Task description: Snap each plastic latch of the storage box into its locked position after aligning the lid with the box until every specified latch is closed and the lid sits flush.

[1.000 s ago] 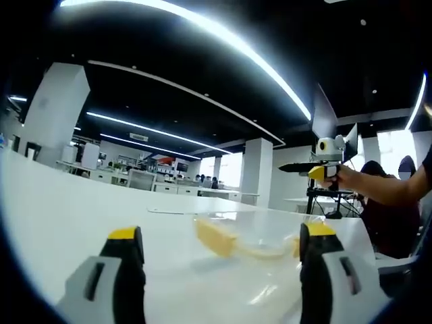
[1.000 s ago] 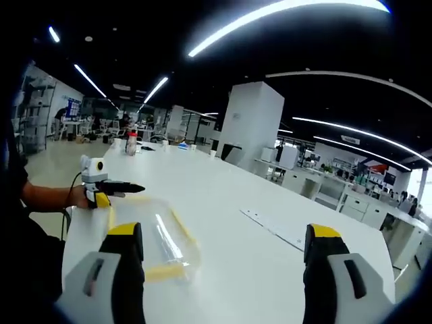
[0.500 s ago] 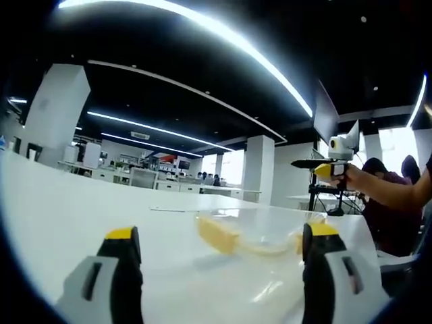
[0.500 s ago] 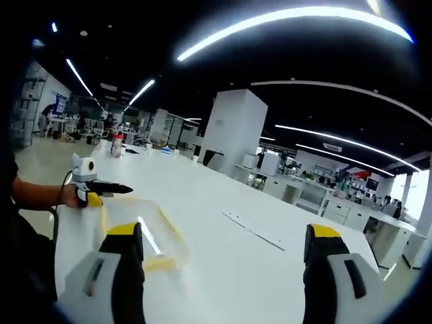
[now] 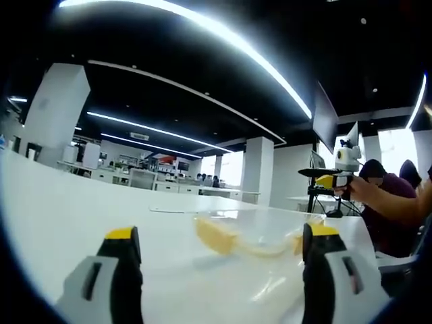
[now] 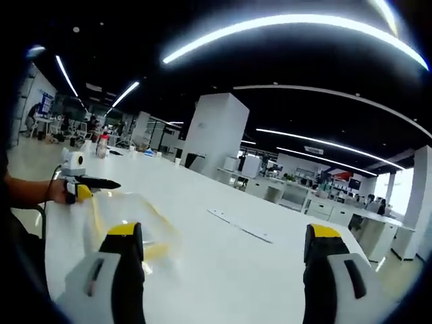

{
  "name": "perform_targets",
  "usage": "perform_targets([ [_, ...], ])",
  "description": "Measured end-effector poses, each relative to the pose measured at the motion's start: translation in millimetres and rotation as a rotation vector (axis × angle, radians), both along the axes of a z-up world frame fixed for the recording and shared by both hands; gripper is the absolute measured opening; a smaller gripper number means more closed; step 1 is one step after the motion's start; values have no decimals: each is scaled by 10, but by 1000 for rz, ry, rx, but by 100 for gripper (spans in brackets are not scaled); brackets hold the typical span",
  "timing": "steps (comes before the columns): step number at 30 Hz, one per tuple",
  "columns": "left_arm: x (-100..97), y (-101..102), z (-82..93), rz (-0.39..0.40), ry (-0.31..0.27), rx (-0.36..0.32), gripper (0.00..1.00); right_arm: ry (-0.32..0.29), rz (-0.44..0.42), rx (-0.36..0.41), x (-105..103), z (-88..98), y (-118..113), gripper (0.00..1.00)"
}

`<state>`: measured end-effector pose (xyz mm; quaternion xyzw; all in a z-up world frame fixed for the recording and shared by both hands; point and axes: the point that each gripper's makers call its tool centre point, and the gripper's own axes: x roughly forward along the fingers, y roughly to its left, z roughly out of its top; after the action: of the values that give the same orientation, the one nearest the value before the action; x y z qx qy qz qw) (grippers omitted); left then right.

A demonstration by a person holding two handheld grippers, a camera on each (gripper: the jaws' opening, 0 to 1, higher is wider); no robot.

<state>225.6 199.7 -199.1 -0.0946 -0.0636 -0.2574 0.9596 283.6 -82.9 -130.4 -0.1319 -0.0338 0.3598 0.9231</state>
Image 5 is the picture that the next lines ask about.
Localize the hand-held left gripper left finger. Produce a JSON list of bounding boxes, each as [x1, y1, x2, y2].
[[55, 225, 144, 324]]

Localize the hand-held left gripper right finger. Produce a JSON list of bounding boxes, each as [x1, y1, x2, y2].
[[301, 222, 393, 324]]

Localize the clear storage box yellow latches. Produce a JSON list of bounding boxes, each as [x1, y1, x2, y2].
[[193, 209, 330, 261]]

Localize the black box-shaped cabinet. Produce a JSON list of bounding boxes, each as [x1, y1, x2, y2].
[[24, 142, 43, 160]]

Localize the person's right hand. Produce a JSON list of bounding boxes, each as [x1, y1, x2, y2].
[[347, 174, 375, 204]]

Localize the black laptop stand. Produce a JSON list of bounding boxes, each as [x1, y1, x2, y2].
[[298, 167, 344, 217]]

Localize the open laptop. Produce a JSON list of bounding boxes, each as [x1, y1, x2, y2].
[[310, 150, 327, 170]]

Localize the small grey monitor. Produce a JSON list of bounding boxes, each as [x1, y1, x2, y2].
[[346, 121, 360, 149]]

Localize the large dark monitor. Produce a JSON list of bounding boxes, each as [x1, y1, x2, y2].
[[312, 80, 340, 154]]

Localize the grey office chair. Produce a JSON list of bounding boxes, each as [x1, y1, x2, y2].
[[375, 251, 425, 298]]

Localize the row of white desks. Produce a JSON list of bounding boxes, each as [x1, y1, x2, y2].
[[56, 159, 261, 204]]

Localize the long ceiling light strip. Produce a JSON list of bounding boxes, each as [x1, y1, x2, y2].
[[59, 0, 313, 119]]

